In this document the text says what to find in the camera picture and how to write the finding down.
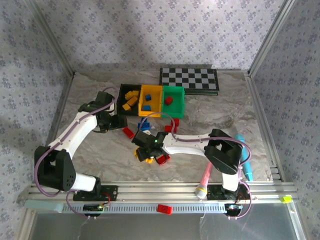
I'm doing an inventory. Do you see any yellow plastic bin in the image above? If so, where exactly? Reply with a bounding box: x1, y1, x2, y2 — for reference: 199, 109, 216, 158
138, 84, 164, 118

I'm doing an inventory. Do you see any aluminium table side rail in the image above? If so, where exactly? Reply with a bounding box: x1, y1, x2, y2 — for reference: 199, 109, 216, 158
34, 72, 76, 185
244, 71, 286, 183

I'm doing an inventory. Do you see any pale blue plastic handle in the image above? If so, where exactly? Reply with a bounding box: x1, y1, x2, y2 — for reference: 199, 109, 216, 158
24, 199, 64, 213

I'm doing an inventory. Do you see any black-silver folding chessboard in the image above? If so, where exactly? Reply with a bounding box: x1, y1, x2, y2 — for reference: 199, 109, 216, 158
159, 67, 221, 96

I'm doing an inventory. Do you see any green plastic bin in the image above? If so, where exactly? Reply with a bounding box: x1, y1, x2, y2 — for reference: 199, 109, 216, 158
161, 85, 186, 119

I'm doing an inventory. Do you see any grey slotted cable duct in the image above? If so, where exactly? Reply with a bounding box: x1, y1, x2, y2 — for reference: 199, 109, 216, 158
61, 202, 229, 215

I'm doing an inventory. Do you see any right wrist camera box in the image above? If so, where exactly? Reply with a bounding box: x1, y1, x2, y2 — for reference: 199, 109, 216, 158
131, 130, 151, 149

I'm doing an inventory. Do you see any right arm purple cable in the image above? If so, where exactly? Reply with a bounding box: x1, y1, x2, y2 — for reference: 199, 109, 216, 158
138, 112, 252, 221

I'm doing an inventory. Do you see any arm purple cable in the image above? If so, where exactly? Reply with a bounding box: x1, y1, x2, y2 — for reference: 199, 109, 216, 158
138, 112, 252, 221
33, 86, 120, 221

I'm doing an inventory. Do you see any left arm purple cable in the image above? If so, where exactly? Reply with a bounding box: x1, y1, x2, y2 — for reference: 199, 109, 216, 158
33, 86, 120, 221

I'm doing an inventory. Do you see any aluminium upright frame post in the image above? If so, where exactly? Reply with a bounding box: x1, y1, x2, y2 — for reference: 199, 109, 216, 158
248, 0, 298, 77
26, 0, 76, 77

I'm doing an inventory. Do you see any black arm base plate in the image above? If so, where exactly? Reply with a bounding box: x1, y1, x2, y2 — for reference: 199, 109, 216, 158
72, 184, 119, 202
206, 184, 252, 201

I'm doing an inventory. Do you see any pink toy microphone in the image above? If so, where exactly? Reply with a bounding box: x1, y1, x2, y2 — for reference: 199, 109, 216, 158
194, 161, 214, 200

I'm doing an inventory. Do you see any black plastic bin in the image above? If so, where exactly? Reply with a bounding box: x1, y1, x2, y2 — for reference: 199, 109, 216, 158
116, 83, 142, 117

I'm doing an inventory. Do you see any aluminium mounting rail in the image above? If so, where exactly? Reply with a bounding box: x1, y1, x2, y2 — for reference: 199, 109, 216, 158
27, 181, 299, 204

